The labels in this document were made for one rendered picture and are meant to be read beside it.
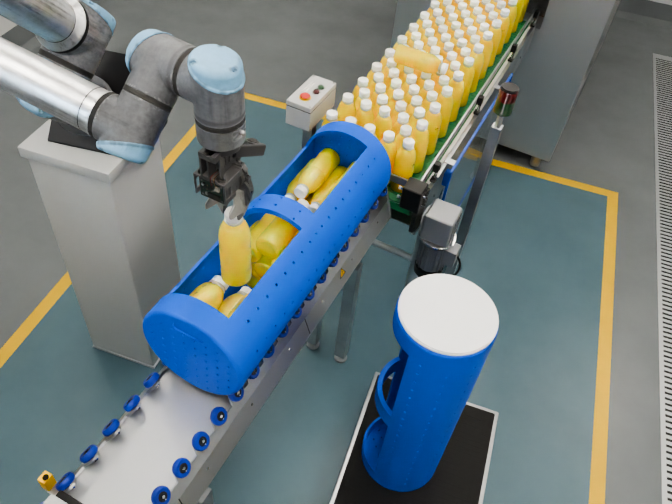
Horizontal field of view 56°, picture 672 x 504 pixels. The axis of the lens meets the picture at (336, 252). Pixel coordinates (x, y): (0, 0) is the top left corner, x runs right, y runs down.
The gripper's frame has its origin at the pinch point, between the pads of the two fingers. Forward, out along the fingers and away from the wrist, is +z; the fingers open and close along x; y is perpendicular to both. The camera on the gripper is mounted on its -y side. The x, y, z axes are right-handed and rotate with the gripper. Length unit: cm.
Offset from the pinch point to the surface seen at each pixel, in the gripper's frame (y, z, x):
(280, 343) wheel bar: -6, 53, 8
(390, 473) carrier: -17, 118, 47
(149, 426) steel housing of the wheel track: 31, 52, -7
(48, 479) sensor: 52, 51, -17
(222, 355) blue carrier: 16.9, 28.5, 6.8
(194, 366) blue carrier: 17.1, 39.9, -1.9
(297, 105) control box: -87, 38, -32
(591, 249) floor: -197, 149, 92
